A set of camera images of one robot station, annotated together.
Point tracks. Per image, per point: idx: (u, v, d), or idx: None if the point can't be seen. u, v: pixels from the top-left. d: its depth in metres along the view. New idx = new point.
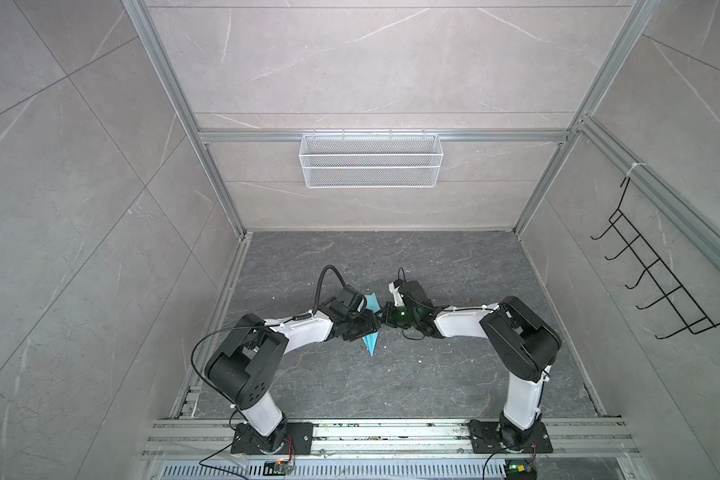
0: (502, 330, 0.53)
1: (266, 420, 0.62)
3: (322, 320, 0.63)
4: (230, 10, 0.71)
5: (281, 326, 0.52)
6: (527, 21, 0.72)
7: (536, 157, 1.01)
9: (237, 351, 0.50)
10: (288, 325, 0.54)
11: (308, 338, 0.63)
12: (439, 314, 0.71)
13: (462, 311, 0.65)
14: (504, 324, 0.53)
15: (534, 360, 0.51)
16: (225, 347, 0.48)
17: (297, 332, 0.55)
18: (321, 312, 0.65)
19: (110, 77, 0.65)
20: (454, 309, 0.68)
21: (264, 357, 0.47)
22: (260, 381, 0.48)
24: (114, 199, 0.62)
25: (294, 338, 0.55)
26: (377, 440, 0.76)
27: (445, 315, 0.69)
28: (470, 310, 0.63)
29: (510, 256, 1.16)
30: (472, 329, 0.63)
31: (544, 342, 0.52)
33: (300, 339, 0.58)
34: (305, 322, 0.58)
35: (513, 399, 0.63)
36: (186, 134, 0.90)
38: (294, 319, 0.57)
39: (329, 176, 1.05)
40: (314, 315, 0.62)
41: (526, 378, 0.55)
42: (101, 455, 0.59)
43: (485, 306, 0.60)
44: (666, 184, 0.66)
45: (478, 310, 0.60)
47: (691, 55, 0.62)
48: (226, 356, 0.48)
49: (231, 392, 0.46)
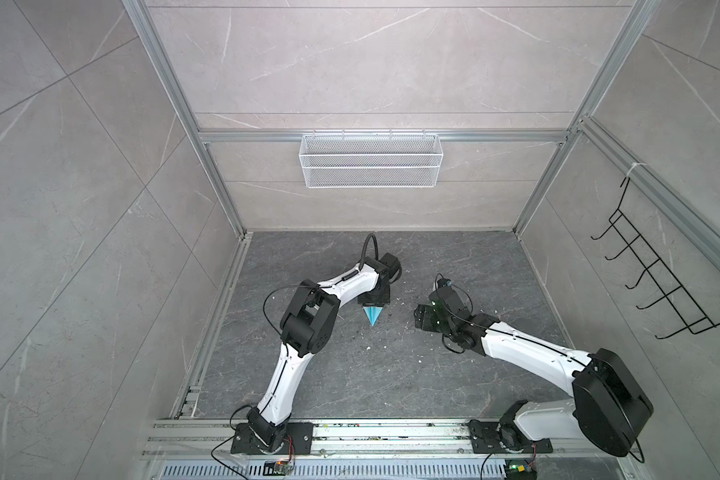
0: (602, 397, 0.43)
1: (284, 401, 0.65)
3: (368, 276, 0.70)
4: (230, 10, 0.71)
5: (333, 286, 0.61)
6: (527, 21, 0.72)
7: (535, 157, 1.01)
9: (302, 310, 0.61)
10: (339, 286, 0.62)
11: (358, 291, 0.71)
12: (491, 334, 0.59)
13: (533, 347, 0.53)
14: (603, 390, 0.43)
15: (629, 436, 0.43)
16: (293, 307, 0.60)
17: (347, 295, 0.65)
18: (368, 265, 0.73)
19: (110, 77, 0.65)
20: (514, 336, 0.56)
21: (324, 316, 0.57)
22: (322, 333, 0.58)
24: (115, 199, 0.66)
25: (346, 295, 0.64)
26: (377, 440, 0.76)
27: (504, 341, 0.57)
28: (547, 351, 0.51)
29: (510, 256, 1.16)
30: (547, 373, 0.51)
31: (638, 416, 0.44)
33: (352, 293, 0.67)
34: (353, 281, 0.65)
35: (539, 419, 0.59)
36: (186, 134, 0.90)
38: (343, 278, 0.65)
39: (329, 176, 1.05)
40: (361, 272, 0.69)
41: (609, 448, 0.45)
42: (101, 455, 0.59)
43: (571, 356, 0.48)
44: (667, 184, 0.66)
45: (559, 357, 0.49)
47: (691, 55, 0.62)
48: (295, 314, 0.60)
49: (301, 342, 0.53)
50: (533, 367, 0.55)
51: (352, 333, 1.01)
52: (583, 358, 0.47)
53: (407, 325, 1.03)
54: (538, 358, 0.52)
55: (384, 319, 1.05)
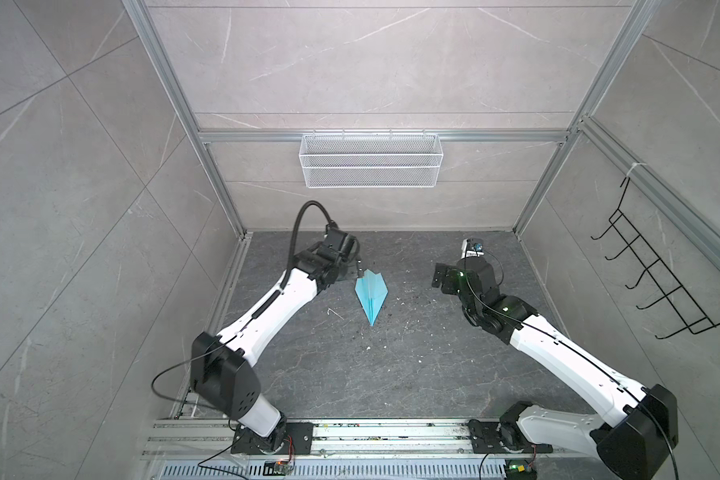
0: (652, 442, 0.40)
1: (261, 421, 0.61)
3: (296, 293, 0.52)
4: (230, 10, 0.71)
5: (242, 332, 0.45)
6: (527, 22, 0.73)
7: (535, 157, 1.01)
9: (208, 370, 0.47)
10: (252, 327, 0.46)
11: (287, 319, 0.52)
12: (530, 330, 0.52)
13: (579, 360, 0.47)
14: (655, 435, 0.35)
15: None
16: (194, 373, 0.45)
17: (266, 335, 0.48)
18: (296, 271, 0.54)
19: (110, 77, 0.65)
20: (556, 339, 0.50)
21: (233, 382, 0.41)
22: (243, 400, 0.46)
24: (115, 200, 0.66)
25: (268, 332, 0.49)
26: (377, 441, 0.76)
27: (544, 343, 0.50)
28: (592, 370, 0.45)
29: (510, 256, 1.16)
30: (582, 390, 0.47)
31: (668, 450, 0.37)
33: (275, 327, 0.50)
34: (270, 311, 0.48)
35: (548, 427, 0.58)
36: (186, 134, 0.90)
38: (254, 314, 0.48)
39: (329, 176, 1.05)
40: (284, 290, 0.51)
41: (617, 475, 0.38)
42: (101, 455, 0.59)
43: (623, 386, 0.43)
44: (667, 184, 0.66)
45: (609, 384, 0.43)
47: (691, 55, 0.62)
48: (199, 380, 0.45)
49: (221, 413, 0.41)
50: (566, 379, 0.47)
51: (352, 333, 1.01)
52: (637, 392, 0.42)
53: (406, 325, 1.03)
54: (580, 373, 0.46)
55: (384, 319, 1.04)
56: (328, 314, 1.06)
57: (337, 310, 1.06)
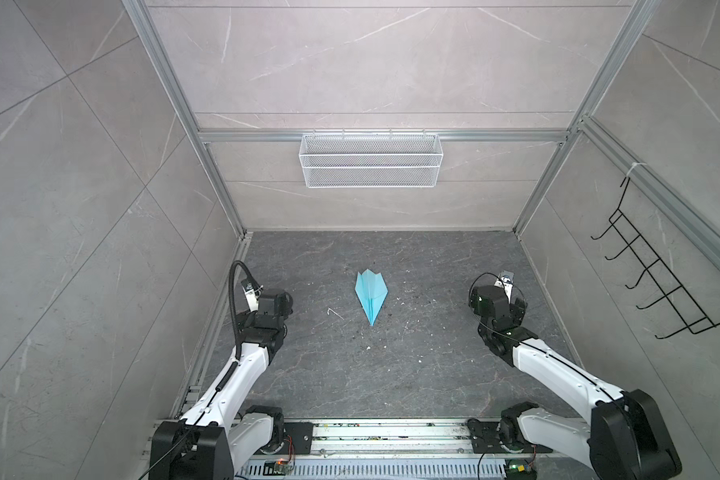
0: (615, 428, 0.42)
1: (254, 439, 0.59)
3: (252, 360, 0.54)
4: (230, 10, 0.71)
5: (209, 406, 0.45)
6: (527, 21, 0.72)
7: (535, 157, 1.01)
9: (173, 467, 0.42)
10: (217, 401, 0.45)
11: (247, 386, 0.53)
12: (526, 348, 0.59)
13: (563, 368, 0.52)
14: (620, 424, 0.42)
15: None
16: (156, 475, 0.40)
17: (229, 408, 0.46)
18: (249, 344, 0.57)
19: (110, 77, 0.65)
20: (546, 353, 0.56)
21: (211, 461, 0.39)
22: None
24: (115, 200, 0.66)
25: (233, 401, 0.48)
26: (377, 440, 0.76)
27: (535, 356, 0.57)
28: (573, 374, 0.50)
29: (510, 256, 1.16)
30: (569, 395, 0.50)
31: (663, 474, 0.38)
33: (238, 395, 0.49)
34: (234, 381, 0.49)
35: (549, 427, 0.57)
36: (186, 134, 0.90)
38: (218, 388, 0.48)
39: (329, 176, 1.05)
40: (241, 362, 0.53)
41: None
42: (101, 456, 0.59)
43: (598, 386, 0.47)
44: (667, 184, 0.66)
45: (586, 384, 0.48)
47: (691, 55, 0.62)
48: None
49: None
50: (557, 389, 0.53)
51: (351, 333, 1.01)
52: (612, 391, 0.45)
53: (406, 325, 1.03)
54: (564, 379, 0.51)
55: (384, 319, 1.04)
56: (328, 314, 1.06)
57: (337, 310, 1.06)
